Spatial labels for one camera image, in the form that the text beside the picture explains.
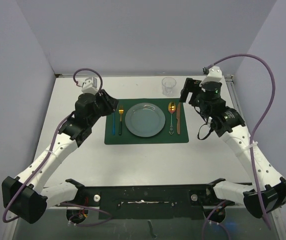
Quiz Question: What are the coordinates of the blue metallic fork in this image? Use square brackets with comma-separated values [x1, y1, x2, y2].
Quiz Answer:
[112, 112, 116, 136]

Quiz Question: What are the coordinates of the brown knife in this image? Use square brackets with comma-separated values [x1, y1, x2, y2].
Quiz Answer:
[176, 102, 181, 135]

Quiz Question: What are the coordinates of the gold fork green handle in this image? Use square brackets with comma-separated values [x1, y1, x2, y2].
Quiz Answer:
[118, 105, 124, 136]

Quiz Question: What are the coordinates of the gold spoon green handle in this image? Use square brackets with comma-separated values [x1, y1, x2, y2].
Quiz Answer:
[167, 101, 176, 135]

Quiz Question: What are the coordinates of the clear drinking glass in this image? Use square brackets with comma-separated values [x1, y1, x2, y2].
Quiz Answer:
[161, 77, 177, 97]

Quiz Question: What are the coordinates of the dark green placemat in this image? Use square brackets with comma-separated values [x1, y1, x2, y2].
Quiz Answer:
[104, 98, 189, 145]

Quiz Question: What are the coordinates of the grey-blue round plate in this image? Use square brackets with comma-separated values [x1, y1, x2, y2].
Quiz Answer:
[125, 102, 166, 138]

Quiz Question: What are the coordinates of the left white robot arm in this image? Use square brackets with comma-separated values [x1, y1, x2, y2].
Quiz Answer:
[1, 89, 119, 224]

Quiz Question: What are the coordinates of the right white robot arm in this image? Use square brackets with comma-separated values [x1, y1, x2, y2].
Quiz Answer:
[179, 78, 286, 219]

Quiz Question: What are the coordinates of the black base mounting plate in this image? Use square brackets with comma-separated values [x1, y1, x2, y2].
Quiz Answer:
[54, 184, 235, 221]

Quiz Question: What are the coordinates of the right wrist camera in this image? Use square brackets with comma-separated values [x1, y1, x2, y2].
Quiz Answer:
[201, 65, 223, 85]

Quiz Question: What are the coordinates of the aluminium right side rail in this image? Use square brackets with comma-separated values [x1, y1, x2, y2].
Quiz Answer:
[224, 75, 242, 115]

